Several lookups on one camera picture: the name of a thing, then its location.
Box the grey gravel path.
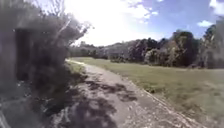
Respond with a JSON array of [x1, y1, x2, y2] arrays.
[[33, 59, 204, 128]]

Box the wood of trees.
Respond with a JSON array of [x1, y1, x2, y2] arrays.
[[68, 19, 224, 70]]

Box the grass field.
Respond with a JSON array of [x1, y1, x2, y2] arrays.
[[71, 56, 224, 128]]

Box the dense dark bushes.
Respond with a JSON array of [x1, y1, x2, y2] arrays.
[[0, 0, 93, 118]]

